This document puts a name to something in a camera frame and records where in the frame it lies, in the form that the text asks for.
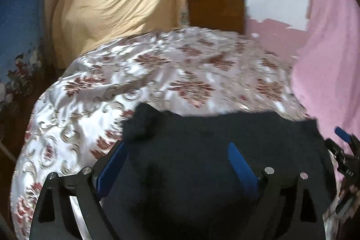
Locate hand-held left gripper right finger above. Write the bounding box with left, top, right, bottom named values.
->
left=227, top=141, right=327, bottom=240

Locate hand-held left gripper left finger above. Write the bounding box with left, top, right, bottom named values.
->
left=29, top=140, right=128, bottom=240

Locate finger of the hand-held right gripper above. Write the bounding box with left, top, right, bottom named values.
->
left=334, top=127, right=352, bottom=143
left=324, top=138, right=348, bottom=171

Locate black padded jacket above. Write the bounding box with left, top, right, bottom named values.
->
left=121, top=103, right=338, bottom=240

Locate pink curtain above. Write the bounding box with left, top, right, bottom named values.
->
left=290, top=0, right=360, bottom=176

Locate floral satin bedspread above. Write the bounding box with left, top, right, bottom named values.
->
left=10, top=27, right=345, bottom=240

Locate brown wooden headboard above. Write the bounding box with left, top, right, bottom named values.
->
left=186, top=0, right=248, bottom=34

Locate brown wooden board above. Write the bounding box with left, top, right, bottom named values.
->
left=42, top=0, right=66, bottom=72

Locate blue printed fabric wardrobe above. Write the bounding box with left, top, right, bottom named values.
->
left=0, top=0, right=58, bottom=120

